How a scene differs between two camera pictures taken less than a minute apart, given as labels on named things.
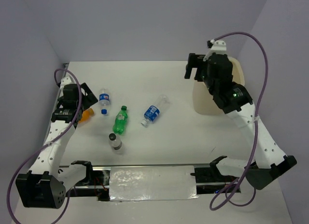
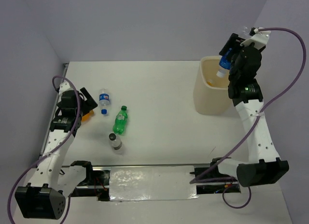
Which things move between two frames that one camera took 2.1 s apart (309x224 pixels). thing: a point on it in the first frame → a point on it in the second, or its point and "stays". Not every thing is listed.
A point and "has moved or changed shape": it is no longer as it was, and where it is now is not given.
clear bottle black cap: [114, 142] stays
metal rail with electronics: [211, 181] stays
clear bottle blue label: [151, 114] has moved or changed shape
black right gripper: [195, 60] → [233, 42]
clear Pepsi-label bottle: [104, 100] stays
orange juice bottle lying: [86, 115] stays
